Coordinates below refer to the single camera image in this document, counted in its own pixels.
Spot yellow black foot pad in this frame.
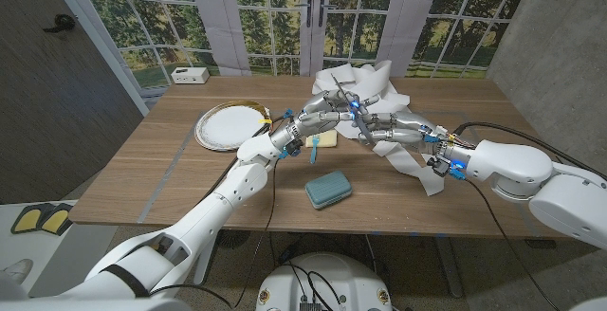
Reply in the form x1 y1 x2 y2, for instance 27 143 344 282
40 202 75 236
9 204 56 235

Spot white power box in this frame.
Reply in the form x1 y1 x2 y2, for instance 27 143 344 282
170 66 211 85

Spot black door handle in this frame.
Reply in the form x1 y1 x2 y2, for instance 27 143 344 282
42 13 76 34

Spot yellow sponge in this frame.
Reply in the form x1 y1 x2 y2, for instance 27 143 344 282
305 129 339 149

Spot teal soapbox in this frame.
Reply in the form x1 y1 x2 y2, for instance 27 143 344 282
304 169 354 210

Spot gold rimmed paper plate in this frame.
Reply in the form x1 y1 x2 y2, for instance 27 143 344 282
193 100 272 152

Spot white sneaker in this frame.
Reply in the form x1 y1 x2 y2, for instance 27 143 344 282
0 258 34 286

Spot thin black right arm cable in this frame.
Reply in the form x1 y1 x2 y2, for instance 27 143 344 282
466 177 550 311

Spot white robot torso base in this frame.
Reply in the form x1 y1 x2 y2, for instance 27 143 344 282
255 252 394 311

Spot white receipt paper strip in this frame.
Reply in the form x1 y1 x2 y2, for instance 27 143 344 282
311 59 447 197

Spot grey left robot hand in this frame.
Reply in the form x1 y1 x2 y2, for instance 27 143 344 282
289 88 380 137

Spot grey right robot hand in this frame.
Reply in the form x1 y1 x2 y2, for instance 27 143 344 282
358 110 450 156

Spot grey orange scissors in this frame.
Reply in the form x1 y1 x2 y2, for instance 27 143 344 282
330 73 377 145

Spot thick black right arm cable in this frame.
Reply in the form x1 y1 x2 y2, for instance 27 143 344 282
452 120 607 182

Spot black torso cable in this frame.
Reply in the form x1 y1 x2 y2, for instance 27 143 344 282
279 261 345 311

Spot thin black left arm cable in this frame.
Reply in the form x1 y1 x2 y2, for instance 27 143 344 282
148 156 280 309

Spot dark round floor fan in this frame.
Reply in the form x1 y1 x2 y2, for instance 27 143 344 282
218 229 251 249

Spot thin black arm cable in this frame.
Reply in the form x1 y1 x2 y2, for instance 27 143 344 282
148 156 280 309
466 177 550 311

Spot printed window backdrop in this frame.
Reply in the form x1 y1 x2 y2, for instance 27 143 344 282
45 0 537 113

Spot grey table leg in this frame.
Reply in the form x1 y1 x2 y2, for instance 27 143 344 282
433 236 465 299

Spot white table leg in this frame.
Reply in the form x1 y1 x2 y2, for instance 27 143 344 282
193 242 220 286

